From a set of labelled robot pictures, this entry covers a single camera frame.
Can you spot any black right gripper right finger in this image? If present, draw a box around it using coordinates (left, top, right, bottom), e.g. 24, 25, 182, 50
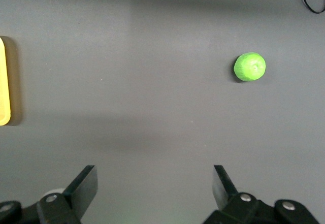
203, 165, 277, 224

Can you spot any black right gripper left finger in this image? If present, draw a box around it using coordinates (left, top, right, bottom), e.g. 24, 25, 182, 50
37, 165, 99, 224

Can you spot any green apple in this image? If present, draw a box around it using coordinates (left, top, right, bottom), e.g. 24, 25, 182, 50
233, 52, 267, 82

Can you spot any yellow plastic tray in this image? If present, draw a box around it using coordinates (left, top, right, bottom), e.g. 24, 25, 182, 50
0, 36, 11, 126

